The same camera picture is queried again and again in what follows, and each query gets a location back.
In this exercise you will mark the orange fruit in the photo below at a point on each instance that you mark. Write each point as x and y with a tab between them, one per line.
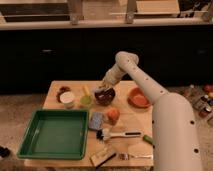
113	115

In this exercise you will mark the purple bowl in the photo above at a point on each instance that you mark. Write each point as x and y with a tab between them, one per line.
105	97

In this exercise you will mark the blue grey sponge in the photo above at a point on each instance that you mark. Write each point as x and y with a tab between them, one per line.
96	120

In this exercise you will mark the clear plastic bottle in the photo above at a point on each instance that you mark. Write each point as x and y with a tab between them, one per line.
188	92

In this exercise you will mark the bottles on floor right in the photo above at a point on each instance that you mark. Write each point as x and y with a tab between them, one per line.
204	104

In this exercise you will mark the green marker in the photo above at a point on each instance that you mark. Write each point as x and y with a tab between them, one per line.
148	139

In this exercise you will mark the wooden block scraper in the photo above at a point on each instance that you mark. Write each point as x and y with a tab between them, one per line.
102	156

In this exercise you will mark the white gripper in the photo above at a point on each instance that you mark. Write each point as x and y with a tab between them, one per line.
110	79

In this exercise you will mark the black object on floor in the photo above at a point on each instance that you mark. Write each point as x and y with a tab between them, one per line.
4	152

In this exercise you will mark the green plastic tray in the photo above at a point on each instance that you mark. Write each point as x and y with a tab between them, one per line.
55	134

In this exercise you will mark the silver fork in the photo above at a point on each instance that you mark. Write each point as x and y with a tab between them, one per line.
126	156

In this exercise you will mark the white cup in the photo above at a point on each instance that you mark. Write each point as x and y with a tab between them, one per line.
67	99

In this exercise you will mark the orange bowl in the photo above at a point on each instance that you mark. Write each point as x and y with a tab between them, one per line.
138	99

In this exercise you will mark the wooden table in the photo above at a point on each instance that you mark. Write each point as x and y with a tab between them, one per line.
131	119

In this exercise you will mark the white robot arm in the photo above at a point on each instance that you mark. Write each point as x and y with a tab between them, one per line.
176	146

